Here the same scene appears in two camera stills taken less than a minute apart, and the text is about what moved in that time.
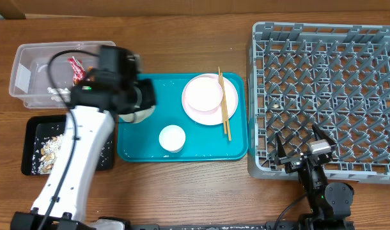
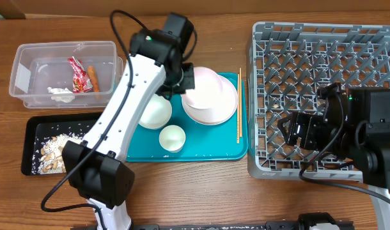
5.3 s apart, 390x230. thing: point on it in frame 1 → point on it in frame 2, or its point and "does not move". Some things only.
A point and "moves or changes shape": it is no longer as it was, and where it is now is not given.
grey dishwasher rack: [344, 78] does not move
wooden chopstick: [222, 100] → [238, 107]
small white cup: [172, 138] does not move
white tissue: [65, 93] does not move
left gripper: [148, 98] → [188, 83]
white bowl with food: [138, 116] moves or changes shape
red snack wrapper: [78, 69] does not move
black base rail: [346, 223] does not move
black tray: [43, 138] does not move
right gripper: [293, 162] → [311, 127]
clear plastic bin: [44, 74] does not move
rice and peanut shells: [45, 151] does not move
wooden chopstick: [226, 107] → [240, 103]
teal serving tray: [140, 142] does not move
